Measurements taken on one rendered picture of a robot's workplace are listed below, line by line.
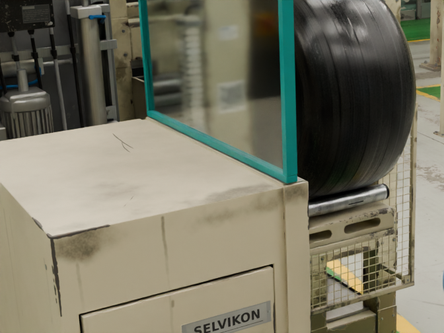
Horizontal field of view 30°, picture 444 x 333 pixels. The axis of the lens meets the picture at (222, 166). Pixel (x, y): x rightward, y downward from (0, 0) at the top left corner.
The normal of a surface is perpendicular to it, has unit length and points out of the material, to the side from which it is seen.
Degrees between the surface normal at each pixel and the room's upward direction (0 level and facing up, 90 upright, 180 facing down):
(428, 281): 0
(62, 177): 0
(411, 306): 0
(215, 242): 90
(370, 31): 54
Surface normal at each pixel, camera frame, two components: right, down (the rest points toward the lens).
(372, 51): 0.39, -0.21
